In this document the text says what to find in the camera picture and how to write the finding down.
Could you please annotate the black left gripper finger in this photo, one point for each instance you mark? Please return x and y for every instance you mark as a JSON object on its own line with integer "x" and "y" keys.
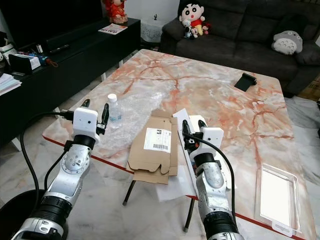
{"x": 86, "y": 103}
{"x": 105, "y": 117}

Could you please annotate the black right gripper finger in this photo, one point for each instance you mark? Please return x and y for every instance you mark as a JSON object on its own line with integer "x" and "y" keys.
{"x": 186, "y": 129}
{"x": 199, "y": 126}

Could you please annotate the clear bubble wrap sheet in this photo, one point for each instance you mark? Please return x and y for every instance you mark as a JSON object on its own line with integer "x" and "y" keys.
{"x": 140, "y": 110}

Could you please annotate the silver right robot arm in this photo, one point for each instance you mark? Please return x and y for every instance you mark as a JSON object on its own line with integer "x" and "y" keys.
{"x": 212, "y": 185}

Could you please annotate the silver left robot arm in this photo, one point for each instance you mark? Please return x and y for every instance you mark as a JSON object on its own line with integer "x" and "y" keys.
{"x": 72, "y": 162}

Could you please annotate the black round rubbish bin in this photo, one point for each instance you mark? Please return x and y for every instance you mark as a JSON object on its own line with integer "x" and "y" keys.
{"x": 20, "y": 212}

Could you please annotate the clear plastic water bottle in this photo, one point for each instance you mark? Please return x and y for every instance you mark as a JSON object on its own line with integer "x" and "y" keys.
{"x": 114, "y": 109}

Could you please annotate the black TV cabinet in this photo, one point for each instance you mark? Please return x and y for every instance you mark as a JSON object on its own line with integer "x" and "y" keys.
{"x": 75, "y": 70}

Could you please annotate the flattened brown cardboard box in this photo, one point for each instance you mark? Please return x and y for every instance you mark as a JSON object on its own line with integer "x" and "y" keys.
{"x": 152, "y": 157}

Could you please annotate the white paper sheet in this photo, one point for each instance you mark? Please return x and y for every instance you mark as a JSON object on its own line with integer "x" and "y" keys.
{"x": 172, "y": 187}

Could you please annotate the red black folded umbrella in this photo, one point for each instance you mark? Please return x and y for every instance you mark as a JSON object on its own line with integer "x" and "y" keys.
{"x": 50, "y": 62}

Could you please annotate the black remote control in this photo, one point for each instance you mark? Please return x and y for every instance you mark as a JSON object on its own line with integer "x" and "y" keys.
{"x": 58, "y": 48}

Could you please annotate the black box with white label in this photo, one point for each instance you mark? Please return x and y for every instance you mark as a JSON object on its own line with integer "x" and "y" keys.
{"x": 24, "y": 62}

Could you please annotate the red white booklet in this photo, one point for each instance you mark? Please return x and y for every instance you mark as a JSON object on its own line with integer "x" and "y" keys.
{"x": 113, "y": 29}

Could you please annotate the white paper stack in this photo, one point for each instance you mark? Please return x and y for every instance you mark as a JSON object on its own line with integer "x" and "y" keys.
{"x": 9, "y": 83}

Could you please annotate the dark grey fabric sofa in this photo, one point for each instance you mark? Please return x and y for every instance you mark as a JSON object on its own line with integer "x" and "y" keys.
{"x": 235, "y": 50}

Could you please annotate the black television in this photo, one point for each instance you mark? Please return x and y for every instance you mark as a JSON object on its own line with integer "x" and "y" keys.
{"x": 55, "y": 20}

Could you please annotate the red dressed doll figure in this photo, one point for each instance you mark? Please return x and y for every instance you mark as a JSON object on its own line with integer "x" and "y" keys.
{"x": 116, "y": 11}

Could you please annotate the clear plastic tray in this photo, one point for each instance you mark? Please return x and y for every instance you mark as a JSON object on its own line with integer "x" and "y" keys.
{"x": 277, "y": 197}

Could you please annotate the cartoon boy plush doll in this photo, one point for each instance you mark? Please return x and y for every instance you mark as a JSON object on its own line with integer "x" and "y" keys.
{"x": 192, "y": 17}

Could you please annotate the grey Totoro plush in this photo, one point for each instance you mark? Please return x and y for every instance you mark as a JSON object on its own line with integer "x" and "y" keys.
{"x": 287, "y": 43}

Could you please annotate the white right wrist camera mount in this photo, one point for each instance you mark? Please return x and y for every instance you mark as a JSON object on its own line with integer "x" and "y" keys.
{"x": 212, "y": 137}

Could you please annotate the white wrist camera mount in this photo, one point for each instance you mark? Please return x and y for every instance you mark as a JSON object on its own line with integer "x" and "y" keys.
{"x": 212, "y": 137}
{"x": 85, "y": 121}

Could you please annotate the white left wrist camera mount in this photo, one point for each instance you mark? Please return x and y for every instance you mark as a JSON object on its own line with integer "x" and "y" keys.
{"x": 85, "y": 121}

